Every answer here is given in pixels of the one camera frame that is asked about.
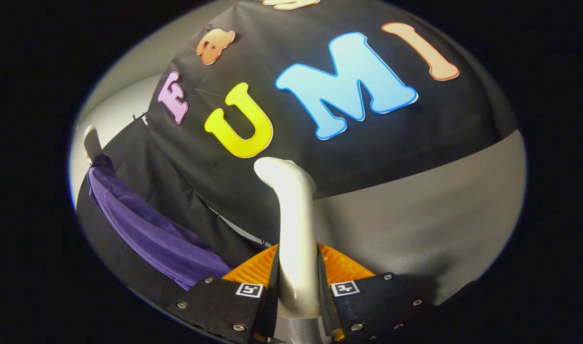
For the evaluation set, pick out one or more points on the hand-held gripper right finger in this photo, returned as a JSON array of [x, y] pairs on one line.
[[368, 306]]

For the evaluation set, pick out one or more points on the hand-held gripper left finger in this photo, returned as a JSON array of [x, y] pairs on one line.
[[220, 306]]

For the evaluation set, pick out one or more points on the purple jacket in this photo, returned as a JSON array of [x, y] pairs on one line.
[[162, 239]]

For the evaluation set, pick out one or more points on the white garment steamer head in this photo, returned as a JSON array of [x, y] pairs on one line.
[[296, 229]]

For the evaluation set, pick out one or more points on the white clothes hanger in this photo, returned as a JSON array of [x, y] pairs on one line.
[[91, 141]]

